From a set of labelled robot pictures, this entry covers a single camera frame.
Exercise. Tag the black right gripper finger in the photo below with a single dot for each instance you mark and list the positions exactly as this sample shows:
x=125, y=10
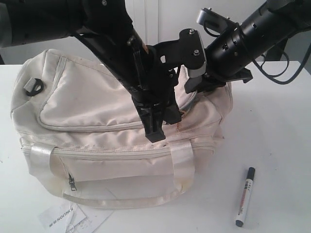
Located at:
x=192, y=84

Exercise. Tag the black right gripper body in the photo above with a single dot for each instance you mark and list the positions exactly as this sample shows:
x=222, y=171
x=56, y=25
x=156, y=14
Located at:
x=210, y=82

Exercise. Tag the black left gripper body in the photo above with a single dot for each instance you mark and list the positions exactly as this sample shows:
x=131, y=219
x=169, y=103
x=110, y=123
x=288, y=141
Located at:
x=146, y=72

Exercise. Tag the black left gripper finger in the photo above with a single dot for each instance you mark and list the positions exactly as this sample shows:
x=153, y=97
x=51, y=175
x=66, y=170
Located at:
x=151, y=119
x=172, y=114

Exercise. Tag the cream fabric duffel bag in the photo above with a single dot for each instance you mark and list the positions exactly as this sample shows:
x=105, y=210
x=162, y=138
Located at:
x=83, y=139

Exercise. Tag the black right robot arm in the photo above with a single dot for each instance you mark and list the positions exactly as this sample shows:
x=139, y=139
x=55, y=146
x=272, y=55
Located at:
x=237, y=45

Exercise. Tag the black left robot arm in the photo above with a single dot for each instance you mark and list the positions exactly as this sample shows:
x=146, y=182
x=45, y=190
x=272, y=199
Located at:
x=106, y=29

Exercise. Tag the white whiteboard marker black cap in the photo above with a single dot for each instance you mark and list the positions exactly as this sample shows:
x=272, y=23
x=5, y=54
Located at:
x=243, y=206

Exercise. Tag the white paper hang tag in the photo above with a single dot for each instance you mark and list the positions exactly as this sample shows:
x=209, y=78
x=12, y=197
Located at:
x=73, y=218

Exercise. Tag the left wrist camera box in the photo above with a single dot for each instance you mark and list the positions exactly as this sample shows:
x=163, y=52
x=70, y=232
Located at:
x=188, y=50

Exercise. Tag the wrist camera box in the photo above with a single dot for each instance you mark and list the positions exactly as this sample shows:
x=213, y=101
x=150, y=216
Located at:
x=213, y=23
x=188, y=50

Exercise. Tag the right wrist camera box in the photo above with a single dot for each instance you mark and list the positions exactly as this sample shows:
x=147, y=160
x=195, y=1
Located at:
x=213, y=23

